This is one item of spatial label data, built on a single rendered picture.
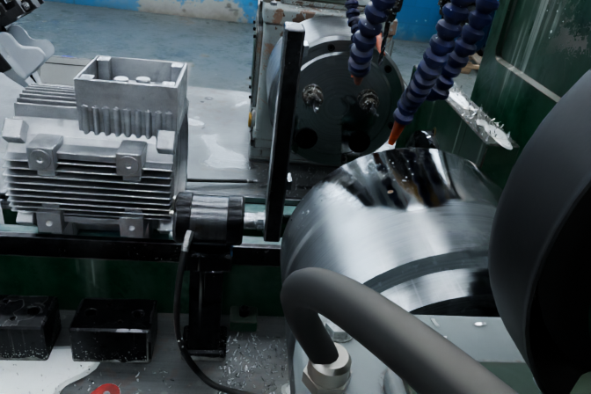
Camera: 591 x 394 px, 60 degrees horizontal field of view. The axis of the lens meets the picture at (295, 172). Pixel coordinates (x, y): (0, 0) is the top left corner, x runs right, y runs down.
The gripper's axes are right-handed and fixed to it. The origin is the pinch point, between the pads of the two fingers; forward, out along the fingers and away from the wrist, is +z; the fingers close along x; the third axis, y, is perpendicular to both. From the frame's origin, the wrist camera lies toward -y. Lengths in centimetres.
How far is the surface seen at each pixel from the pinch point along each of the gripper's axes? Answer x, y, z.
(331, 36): 15.7, 41.6, 15.4
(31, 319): -21.1, -7.2, 22.0
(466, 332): -51, 40, 15
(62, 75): 14.9, -2.3, 2.3
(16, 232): -12.3, -7.4, 14.0
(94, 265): -13.2, -0.9, 22.7
